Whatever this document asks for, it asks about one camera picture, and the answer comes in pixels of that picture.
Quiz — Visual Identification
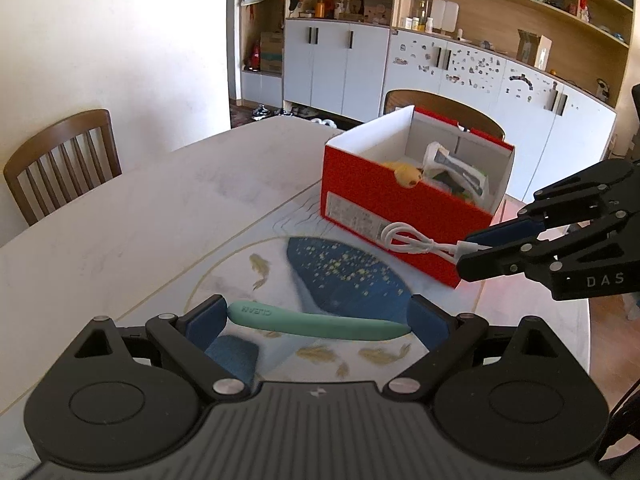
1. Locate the white cable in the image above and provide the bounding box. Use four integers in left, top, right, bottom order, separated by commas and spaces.
380, 222, 495, 264

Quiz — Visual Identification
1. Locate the yellow plush toy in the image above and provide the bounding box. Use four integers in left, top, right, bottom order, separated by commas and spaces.
381, 160, 427, 189

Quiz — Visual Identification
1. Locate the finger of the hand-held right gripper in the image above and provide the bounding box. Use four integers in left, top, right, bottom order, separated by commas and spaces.
464, 159, 640, 250
456, 222, 627, 284

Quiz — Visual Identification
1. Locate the black cable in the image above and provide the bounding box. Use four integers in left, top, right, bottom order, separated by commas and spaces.
594, 387, 640, 463

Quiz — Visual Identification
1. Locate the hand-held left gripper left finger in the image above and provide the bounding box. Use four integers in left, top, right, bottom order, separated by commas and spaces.
62, 295, 253, 403

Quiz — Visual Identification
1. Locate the red cardboard box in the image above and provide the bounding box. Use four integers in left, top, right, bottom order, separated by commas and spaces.
320, 105, 517, 289

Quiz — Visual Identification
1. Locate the teal silicone stick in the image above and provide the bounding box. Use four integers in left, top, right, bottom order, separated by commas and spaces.
226, 301, 412, 344

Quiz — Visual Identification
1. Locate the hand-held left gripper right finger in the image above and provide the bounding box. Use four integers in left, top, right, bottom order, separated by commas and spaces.
382, 295, 576, 403

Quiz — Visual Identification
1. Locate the pair of sneakers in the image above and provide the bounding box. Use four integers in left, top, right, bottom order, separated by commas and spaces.
251, 104, 293, 122

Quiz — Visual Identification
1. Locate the glass storage jar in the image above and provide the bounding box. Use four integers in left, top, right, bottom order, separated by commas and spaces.
410, 0, 432, 31

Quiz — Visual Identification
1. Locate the brown wooden chair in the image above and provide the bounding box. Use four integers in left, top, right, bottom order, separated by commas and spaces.
384, 89, 506, 142
3, 109, 123, 227

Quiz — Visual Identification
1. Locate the white marble desktop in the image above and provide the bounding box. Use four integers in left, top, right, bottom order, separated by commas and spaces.
0, 116, 593, 480

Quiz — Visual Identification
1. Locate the open cardboard box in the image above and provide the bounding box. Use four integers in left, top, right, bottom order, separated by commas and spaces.
516, 29, 554, 71

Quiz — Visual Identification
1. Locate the brown cardboard box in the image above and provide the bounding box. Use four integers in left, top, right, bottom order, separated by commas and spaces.
259, 31, 284, 76

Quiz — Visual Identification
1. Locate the white and dark plastic packet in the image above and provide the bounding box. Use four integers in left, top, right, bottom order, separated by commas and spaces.
423, 141, 489, 207

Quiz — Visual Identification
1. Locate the white wall cabinet unit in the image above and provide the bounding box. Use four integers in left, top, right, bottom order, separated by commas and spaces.
230, 0, 640, 203

